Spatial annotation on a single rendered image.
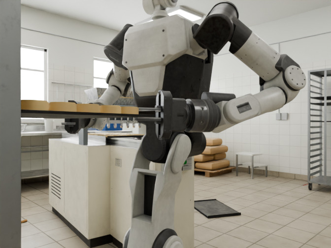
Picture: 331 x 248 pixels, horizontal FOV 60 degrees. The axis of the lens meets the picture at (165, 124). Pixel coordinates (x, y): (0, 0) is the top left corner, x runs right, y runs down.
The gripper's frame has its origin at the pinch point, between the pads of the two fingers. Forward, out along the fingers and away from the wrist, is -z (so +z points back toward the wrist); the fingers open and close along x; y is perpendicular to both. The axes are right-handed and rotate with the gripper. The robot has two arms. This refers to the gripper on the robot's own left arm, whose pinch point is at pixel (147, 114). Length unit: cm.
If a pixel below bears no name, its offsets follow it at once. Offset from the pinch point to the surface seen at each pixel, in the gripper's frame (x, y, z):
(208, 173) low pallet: -96, -403, 257
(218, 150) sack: -54, -414, 288
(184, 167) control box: -32, -108, 63
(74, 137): -18, -252, 2
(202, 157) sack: -67, -416, 251
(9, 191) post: -11.4, 25.3, -27.4
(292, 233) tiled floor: -102, -133, 187
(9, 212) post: -14.2, 25.3, -27.4
